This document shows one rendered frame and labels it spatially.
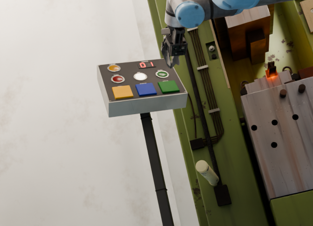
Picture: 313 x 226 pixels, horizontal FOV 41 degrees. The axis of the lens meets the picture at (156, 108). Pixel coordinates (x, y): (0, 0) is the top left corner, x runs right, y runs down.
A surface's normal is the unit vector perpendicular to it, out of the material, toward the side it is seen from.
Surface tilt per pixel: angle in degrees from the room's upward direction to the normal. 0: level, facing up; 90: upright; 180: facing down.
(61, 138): 90
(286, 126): 90
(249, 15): 90
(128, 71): 60
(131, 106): 150
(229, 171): 90
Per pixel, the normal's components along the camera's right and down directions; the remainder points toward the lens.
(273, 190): -0.23, -0.27
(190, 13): 0.10, 0.65
